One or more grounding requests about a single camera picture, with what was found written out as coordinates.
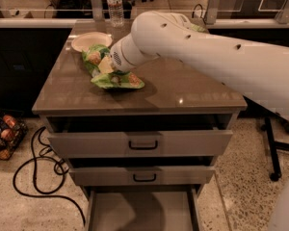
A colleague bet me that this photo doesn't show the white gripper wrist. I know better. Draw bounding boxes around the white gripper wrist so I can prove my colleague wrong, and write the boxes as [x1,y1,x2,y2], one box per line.
[98,35,142,73]

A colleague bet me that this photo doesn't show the green rice chip bag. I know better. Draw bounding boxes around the green rice chip bag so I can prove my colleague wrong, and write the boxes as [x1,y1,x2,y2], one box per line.
[82,44,145,90]

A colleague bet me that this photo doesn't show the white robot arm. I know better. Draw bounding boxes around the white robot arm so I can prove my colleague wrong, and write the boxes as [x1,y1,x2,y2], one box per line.
[104,11,289,121]

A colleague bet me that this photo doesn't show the grey drawer cabinet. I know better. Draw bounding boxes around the grey drawer cabinet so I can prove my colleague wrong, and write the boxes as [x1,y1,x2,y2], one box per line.
[31,18,249,231]

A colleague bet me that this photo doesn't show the green snack bag back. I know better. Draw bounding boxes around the green snack bag back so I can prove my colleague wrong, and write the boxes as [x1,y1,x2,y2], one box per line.
[191,23,209,34]

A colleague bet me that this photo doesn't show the middle grey drawer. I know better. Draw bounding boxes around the middle grey drawer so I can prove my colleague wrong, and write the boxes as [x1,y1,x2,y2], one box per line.
[70,166,215,187]

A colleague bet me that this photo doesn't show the grey drawer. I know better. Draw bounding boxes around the grey drawer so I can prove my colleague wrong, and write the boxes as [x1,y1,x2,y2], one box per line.
[70,166,215,187]
[48,130,233,158]
[84,189,204,231]

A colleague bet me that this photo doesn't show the top grey drawer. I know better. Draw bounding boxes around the top grey drawer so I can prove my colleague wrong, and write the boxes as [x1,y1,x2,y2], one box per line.
[48,130,233,158]

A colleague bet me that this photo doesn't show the bottom grey drawer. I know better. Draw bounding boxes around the bottom grey drawer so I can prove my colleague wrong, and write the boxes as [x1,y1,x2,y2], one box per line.
[84,189,204,231]

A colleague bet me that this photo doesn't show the white paper bowl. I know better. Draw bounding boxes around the white paper bowl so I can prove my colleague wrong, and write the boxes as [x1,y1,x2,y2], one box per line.
[71,32,113,52]

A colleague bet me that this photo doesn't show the clear plastic water bottle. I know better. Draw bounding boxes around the clear plastic water bottle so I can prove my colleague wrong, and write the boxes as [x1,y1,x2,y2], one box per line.
[107,0,124,28]

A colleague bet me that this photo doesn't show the black stand leg with caster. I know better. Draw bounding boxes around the black stand leg with caster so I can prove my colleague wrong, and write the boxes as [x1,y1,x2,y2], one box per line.
[261,116,289,182]

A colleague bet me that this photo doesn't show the black floor cable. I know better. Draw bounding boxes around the black floor cable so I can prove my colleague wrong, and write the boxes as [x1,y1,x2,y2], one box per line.
[12,126,87,226]

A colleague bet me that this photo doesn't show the black wire basket with items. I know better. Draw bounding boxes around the black wire basket with items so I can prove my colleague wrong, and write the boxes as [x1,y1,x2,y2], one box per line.
[0,114,28,161]

